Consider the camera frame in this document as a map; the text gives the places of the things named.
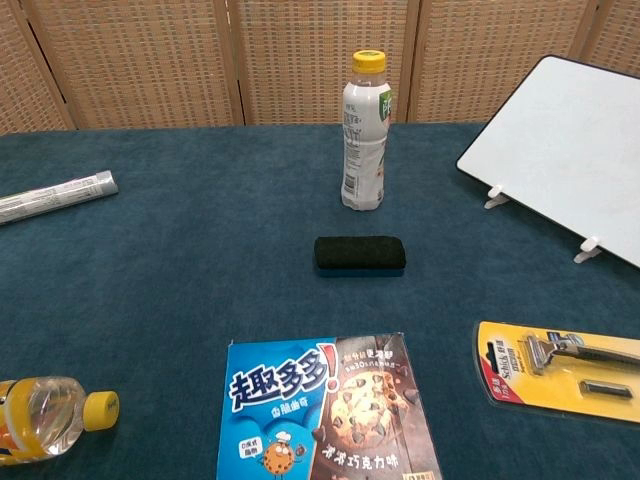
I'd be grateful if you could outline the black eraser block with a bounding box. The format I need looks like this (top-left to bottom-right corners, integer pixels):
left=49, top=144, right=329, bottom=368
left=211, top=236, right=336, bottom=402
left=313, top=235, right=407, bottom=280

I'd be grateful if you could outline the white board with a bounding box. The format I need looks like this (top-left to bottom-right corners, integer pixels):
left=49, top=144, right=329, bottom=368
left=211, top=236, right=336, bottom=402
left=455, top=54, right=640, bottom=271

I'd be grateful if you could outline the white drink bottle yellow cap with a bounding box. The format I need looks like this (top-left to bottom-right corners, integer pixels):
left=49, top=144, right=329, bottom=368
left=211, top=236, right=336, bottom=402
left=340, top=49, right=393, bottom=212

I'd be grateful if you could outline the teal table cloth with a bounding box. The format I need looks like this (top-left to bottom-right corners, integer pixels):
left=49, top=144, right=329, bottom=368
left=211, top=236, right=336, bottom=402
left=0, top=122, right=640, bottom=480

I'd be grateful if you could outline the blue chocolate cookie box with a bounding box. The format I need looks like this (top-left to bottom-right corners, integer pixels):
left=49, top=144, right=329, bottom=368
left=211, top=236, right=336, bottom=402
left=215, top=330, right=444, bottom=480

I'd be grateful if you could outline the woven wooden folding screen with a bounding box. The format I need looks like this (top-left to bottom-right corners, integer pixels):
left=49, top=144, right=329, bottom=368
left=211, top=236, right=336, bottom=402
left=0, top=0, right=640, bottom=135

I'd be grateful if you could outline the silver toothpaste tube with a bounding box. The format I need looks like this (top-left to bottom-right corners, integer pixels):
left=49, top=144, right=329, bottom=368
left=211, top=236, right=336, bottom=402
left=0, top=169, right=120, bottom=226

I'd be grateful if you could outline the yellow razor blister pack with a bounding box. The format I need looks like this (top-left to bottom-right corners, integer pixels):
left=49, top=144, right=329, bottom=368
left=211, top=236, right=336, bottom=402
left=472, top=320, right=640, bottom=426

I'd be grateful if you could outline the orange drink bottle yellow cap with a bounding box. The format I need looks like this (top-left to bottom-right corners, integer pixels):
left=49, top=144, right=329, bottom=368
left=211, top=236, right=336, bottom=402
left=0, top=375, right=121, bottom=467

